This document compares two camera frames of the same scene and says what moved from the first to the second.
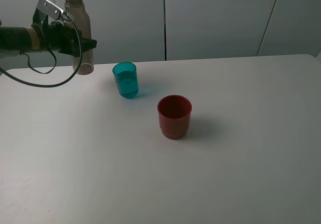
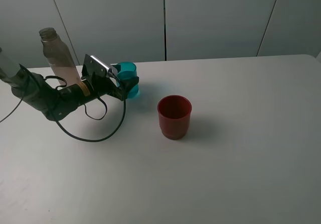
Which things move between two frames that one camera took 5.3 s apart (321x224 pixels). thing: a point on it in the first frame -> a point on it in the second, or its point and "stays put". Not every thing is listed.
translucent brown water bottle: (75, 11) -> (59, 56)
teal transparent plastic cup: (126, 77) stays put
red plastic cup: (174, 113) stays put
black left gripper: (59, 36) -> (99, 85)
